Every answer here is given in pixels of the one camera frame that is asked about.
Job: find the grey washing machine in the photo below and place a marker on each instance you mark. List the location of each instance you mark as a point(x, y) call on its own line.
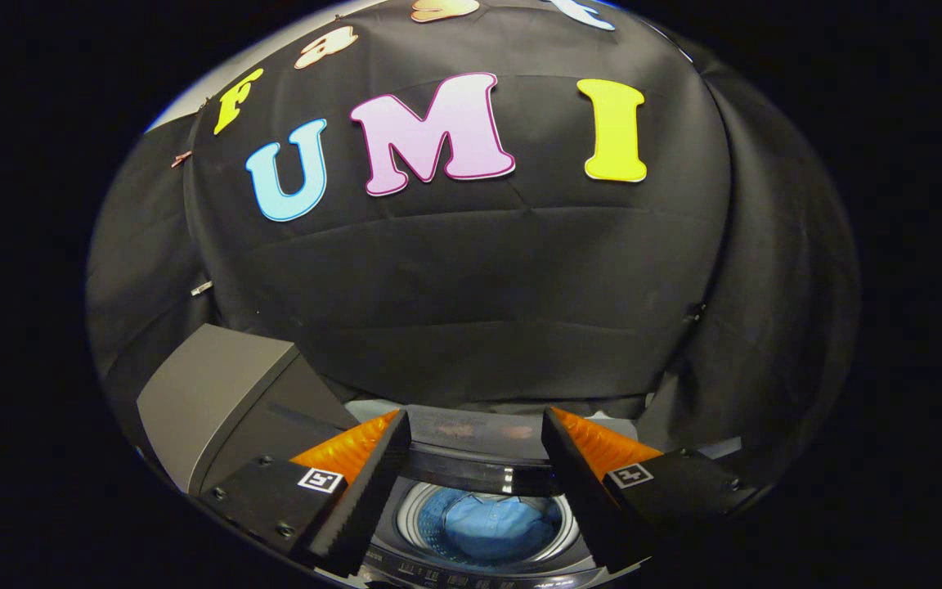
point(471, 574)

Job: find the silver clip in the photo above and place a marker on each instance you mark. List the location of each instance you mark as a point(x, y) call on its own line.
point(201, 288)

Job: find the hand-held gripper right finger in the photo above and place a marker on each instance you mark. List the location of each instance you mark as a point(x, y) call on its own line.
point(581, 499)

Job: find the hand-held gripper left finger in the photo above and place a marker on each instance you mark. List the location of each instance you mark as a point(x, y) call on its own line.
point(369, 499)

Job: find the red clip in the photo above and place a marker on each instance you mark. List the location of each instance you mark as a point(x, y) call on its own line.
point(181, 158)

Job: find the grey cabinet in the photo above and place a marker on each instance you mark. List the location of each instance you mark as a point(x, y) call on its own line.
point(209, 393)

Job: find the light blue polo shirt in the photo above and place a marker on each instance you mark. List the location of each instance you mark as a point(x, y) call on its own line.
point(487, 528)

